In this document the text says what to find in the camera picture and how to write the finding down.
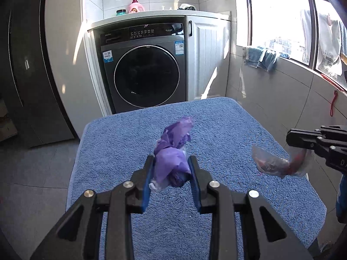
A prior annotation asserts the purple plastic wrapper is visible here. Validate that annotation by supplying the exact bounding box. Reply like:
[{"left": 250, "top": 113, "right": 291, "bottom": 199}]
[{"left": 149, "top": 116, "right": 194, "bottom": 194}]

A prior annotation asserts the dark grey refrigerator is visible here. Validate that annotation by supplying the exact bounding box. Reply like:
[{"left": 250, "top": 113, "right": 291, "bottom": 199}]
[{"left": 0, "top": 0, "right": 75, "bottom": 148}]

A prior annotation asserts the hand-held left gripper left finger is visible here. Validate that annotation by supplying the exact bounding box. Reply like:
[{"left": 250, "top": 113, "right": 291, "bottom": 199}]
[{"left": 30, "top": 155, "right": 155, "bottom": 260}]

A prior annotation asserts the pale hanging garment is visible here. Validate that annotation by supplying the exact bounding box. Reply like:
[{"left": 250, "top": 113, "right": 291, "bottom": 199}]
[{"left": 300, "top": 9, "right": 318, "bottom": 63}]

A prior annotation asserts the dark grey washing machine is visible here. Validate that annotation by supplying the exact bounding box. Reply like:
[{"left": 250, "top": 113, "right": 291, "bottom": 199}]
[{"left": 93, "top": 16, "right": 189, "bottom": 114}]

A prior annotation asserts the blue towel mat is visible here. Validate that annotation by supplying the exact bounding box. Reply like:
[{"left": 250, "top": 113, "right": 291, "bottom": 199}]
[{"left": 66, "top": 97, "right": 327, "bottom": 260}]

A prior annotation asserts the person's right hand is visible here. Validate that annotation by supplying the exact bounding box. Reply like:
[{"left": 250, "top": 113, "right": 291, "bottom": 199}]
[{"left": 336, "top": 174, "right": 347, "bottom": 224}]

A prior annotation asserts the blue denim cloth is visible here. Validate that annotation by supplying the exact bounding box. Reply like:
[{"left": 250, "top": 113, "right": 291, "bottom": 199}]
[{"left": 242, "top": 46, "right": 277, "bottom": 73}]

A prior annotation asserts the red hanging strap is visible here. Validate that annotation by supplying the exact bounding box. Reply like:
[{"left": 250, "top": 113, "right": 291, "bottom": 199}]
[{"left": 321, "top": 73, "right": 347, "bottom": 91}]

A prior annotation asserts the cardboard box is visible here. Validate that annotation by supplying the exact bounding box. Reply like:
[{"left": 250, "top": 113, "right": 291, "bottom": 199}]
[{"left": 0, "top": 99, "right": 18, "bottom": 143}]

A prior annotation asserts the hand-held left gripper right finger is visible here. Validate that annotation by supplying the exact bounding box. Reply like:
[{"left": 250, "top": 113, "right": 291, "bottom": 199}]
[{"left": 188, "top": 155, "right": 313, "bottom": 260}]

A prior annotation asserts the white cabinet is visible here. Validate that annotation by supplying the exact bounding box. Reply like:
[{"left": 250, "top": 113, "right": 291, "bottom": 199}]
[{"left": 83, "top": 10, "right": 232, "bottom": 117}]

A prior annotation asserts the clear red-printed wrapper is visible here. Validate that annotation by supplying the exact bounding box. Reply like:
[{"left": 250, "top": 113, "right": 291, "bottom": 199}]
[{"left": 252, "top": 144, "right": 312, "bottom": 179}]

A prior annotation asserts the white hanging garment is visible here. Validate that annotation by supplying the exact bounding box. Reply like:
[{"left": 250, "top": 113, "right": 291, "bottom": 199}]
[{"left": 317, "top": 13, "right": 343, "bottom": 76}]

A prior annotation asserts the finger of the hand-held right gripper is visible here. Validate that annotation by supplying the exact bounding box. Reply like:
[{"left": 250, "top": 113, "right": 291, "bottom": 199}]
[{"left": 286, "top": 128, "right": 324, "bottom": 150}]

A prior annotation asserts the pink detergent bottle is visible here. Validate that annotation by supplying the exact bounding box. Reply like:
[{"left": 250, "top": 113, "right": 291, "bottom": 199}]
[{"left": 128, "top": 0, "right": 145, "bottom": 14}]

